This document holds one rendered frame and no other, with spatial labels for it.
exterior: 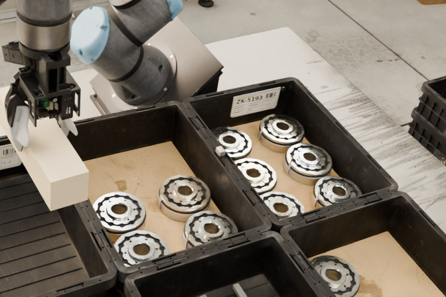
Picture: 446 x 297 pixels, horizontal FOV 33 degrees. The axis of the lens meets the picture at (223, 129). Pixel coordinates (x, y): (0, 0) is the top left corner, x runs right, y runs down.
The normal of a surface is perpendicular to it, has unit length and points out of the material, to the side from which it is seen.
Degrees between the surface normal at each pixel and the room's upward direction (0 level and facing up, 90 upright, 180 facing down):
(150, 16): 90
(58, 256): 0
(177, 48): 43
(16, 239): 0
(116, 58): 95
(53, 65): 90
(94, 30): 50
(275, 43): 0
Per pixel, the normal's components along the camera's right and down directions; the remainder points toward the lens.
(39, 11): 0.00, 0.63
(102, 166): 0.15, -0.77
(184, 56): -0.47, -0.41
